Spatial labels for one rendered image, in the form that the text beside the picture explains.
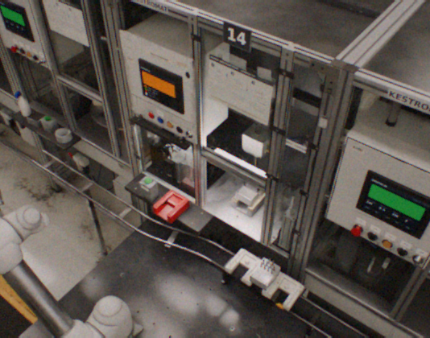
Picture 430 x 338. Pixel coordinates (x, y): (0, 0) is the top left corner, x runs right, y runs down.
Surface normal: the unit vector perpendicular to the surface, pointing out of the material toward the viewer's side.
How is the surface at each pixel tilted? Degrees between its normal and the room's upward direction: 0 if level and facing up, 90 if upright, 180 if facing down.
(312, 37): 0
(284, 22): 0
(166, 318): 0
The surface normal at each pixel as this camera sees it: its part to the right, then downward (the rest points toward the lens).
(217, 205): 0.00, -0.70
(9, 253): 0.71, 0.02
